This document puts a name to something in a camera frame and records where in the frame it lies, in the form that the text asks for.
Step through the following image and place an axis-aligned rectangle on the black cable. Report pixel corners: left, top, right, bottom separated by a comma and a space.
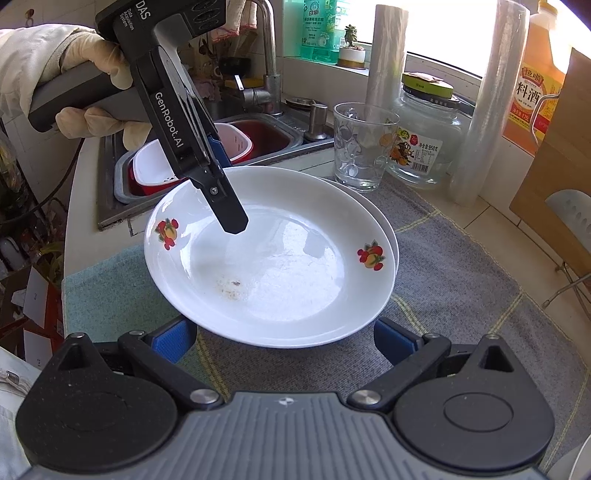
46, 134, 93, 222

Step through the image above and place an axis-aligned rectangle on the tall plastic wrap roll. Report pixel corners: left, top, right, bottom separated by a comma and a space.
449, 0, 529, 207

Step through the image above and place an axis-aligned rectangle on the green dish soap bottle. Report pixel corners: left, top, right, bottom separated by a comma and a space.
283, 0, 352, 63

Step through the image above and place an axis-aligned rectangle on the white colander basket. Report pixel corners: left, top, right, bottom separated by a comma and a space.
131, 122, 254, 195

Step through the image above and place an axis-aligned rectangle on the wooden cutting board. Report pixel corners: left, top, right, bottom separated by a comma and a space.
509, 46, 591, 280

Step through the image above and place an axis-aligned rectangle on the person's left hand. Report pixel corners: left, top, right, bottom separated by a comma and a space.
0, 23, 156, 153

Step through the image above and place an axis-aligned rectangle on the black-handled cleaver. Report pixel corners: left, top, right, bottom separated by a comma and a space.
545, 189, 591, 246

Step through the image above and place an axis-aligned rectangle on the small plant ornament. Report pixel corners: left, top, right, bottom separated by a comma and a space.
337, 24, 369, 70

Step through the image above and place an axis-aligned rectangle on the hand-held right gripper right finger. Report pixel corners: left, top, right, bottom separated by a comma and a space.
346, 318, 520, 409

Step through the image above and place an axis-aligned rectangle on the metal faucet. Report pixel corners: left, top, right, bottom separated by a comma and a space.
233, 0, 283, 116

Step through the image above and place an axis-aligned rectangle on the metal wire rack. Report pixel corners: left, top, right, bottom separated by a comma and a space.
531, 90, 591, 310

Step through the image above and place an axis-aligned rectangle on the short plastic wrap roll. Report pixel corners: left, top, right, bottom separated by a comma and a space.
367, 4, 409, 139

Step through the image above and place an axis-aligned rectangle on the window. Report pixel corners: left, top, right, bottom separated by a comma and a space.
284, 0, 532, 79

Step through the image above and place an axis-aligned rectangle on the grey checked dish towel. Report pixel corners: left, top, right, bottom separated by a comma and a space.
62, 171, 585, 467

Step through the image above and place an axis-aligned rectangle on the white fruit-print plate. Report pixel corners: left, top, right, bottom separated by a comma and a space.
318, 175, 400, 287
144, 166, 396, 348

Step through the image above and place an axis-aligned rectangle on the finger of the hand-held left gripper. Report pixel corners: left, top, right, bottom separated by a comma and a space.
191, 164, 250, 234
205, 134, 234, 169

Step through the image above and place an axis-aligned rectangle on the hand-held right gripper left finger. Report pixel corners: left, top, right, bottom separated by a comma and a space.
55, 318, 227, 409

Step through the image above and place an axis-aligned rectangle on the white cloth with pink trim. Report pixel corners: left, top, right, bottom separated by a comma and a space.
210, 0, 247, 37

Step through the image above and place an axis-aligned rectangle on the red collapsible basin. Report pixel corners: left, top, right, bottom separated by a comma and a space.
114, 112, 305, 205

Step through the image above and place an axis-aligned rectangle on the clear glass cup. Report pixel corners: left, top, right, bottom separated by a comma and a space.
333, 102, 400, 193

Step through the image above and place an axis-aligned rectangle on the glass jar with green lid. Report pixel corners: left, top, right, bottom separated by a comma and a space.
387, 71, 463, 191

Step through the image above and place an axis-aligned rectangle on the steel sink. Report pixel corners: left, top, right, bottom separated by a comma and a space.
97, 88, 335, 232

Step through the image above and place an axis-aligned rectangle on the orange cooking wine bottle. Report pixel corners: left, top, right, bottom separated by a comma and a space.
502, 0, 570, 157

